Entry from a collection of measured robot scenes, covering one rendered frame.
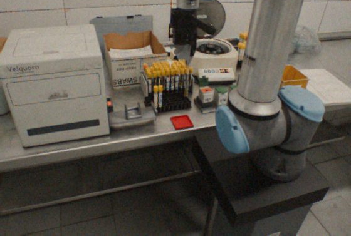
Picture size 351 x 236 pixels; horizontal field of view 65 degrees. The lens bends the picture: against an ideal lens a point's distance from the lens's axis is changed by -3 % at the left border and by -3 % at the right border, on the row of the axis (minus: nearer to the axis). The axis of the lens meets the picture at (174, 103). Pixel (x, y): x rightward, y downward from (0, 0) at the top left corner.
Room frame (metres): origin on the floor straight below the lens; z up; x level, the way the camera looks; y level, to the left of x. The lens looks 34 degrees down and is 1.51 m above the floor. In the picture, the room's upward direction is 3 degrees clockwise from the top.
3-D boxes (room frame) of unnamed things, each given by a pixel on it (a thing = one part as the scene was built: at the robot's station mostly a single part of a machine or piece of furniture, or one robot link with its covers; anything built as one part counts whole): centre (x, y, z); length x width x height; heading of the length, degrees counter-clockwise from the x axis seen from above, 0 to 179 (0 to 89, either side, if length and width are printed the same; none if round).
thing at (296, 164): (0.58, -0.30, 0.99); 0.15 x 0.15 x 0.10
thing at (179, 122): (0.82, -0.03, 0.88); 0.07 x 0.07 x 0.01; 20
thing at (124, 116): (0.79, 0.16, 0.92); 0.21 x 0.07 x 0.05; 110
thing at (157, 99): (0.93, 0.03, 0.93); 0.17 x 0.09 x 0.11; 111
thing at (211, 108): (0.94, -0.12, 0.89); 0.09 x 0.05 x 0.04; 22
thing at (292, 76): (1.09, -0.48, 0.92); 0.13 x 0.13 x 0.10; 18
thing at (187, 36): (0.95, -0.02, 1.20); 0.09 x 0.08 x 0.12; 111
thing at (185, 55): (0.93, -0.02, 1.09); 0.06 x 0.03 x 0.09; 111
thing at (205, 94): (0.94, -0.12, 0.92); 0.05 x 0.04 x 0.06; 22
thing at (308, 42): (1.64, -0.78, 0.94); 0.20 x 0.17 x 0.14; 91
